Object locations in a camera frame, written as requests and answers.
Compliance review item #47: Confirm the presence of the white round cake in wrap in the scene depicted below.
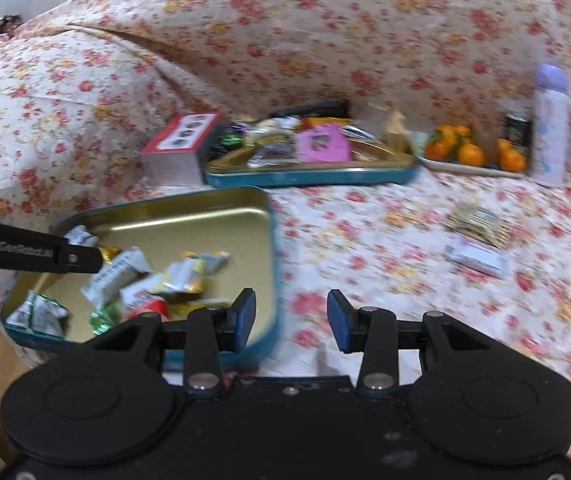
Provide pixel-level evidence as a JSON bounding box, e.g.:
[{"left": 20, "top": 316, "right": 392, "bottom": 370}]
[{"left": 253, "top": 117, "right": 299, "bottom": 136}]

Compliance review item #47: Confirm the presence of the white grey snack packet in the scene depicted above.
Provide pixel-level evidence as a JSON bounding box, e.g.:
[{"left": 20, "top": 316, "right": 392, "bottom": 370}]
[{"left": 80, "top": 246, "right": 155, "bottom": 309}]

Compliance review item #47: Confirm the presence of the silver yellow snack packet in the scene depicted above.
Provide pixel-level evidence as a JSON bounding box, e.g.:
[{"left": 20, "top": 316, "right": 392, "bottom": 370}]
[{"left": 160, "top": 251, "right": 231, "bottom": 295}]

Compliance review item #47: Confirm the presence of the leopard pattern snack packet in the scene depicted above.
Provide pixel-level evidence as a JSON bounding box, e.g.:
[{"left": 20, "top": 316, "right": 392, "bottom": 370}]
[{"left": 444, "top": 204, "right": 512, "bottom": 249}]

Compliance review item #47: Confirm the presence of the red and grey box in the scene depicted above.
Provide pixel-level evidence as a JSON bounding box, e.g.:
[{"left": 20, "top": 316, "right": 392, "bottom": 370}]
[{"left": 140, "top": 111, "right": 224, "bottom": 187}]

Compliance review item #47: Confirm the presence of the green white snack packet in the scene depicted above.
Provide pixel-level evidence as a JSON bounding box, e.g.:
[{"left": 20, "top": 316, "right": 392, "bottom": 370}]
[
  {"left": 63, "top": 225, "right": 100, "bottom": 248},
  {"left": 4, "top": 290, "right": 72, "bottom": 337}
]

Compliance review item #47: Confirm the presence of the long black bar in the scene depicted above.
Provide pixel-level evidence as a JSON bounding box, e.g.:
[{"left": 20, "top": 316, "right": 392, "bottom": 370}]
[{"left": 270, "top": 100, "right": 349, "bottom": 119}]

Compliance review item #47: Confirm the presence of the white plate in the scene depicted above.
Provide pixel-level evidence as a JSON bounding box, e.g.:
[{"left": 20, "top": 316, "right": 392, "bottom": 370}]
[{"left": 415, "top": 132, "right": 531, "bottom": 179}]

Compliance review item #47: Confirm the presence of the dark coffee can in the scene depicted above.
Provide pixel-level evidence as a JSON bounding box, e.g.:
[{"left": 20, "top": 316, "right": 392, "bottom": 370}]
[{"left": 504, "top": 112, "right": 534, "bottom": 161}]

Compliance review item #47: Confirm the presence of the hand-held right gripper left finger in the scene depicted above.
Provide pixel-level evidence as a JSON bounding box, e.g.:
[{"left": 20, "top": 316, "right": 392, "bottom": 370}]
[{"left": 90, "top": 288, "right": 257, "bottom": 395}]

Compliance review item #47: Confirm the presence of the red white snack packet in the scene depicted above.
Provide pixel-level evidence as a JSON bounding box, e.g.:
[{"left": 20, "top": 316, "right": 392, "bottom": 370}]
[{"left": 120, "top": 274, "right": 172, "bottom": 322}]

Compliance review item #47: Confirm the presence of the pile of tangerines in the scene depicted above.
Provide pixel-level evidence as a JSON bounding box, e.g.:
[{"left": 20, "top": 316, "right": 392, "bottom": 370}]
[{"left": 425, "top": 125, "right": 526, "bottom": 172}]

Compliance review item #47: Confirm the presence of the purple white thermos bottle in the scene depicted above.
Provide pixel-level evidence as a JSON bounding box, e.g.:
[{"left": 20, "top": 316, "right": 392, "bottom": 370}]
[{"left": 530, "top": 63, "right": 569, "bottom": 187}]

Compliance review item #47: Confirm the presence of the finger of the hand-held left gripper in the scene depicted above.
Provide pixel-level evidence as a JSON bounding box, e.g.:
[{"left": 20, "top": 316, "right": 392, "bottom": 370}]
[{"left": 52, "top": 240, "right": 104, "bottom": 276}]

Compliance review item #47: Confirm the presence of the large empty-bottomed teal tin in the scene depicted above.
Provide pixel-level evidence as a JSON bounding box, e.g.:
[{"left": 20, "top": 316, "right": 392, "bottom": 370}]
[{"left": 0, "top": 186, "right": 281, "bottom": 366}]

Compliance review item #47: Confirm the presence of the white purple print snack packet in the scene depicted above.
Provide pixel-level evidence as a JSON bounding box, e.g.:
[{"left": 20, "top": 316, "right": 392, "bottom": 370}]
[{"left": 446, "top": 237, "right": 512, "bottom": 279}]

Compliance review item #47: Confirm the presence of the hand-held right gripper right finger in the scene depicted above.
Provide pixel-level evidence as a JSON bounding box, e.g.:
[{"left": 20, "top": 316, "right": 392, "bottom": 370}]
[{"left": 327, "top": 290, "right": 500, "bottom": 395}]

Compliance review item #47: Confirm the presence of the clear packet with dark sweet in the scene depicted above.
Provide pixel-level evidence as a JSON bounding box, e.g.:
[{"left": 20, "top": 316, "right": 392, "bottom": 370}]
[{"left": 248, "top": 142, "right": 299, "bottom": 169}]

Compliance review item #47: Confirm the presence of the divided teal tin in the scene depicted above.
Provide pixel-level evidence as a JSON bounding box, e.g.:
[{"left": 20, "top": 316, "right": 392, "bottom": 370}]
[{"left": 203, "top": 132, "right": 416, "bottom": 188}]

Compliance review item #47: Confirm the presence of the pink packet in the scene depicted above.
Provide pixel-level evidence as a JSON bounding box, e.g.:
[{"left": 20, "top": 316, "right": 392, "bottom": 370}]
[{"left": 298, "top": 127, "right": 351, "bottom": 164}]

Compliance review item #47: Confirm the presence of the yellow red stick packet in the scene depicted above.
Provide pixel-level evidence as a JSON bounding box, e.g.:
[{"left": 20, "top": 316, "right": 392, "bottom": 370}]
[{"left": 300, "top": 115, "right": 352, "bottom": 129}]

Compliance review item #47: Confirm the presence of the translucent grey packet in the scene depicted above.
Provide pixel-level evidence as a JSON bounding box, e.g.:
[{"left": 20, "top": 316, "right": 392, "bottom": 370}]
[{"left": 350, "top": 125, "right": 382, "bottom": 144}]

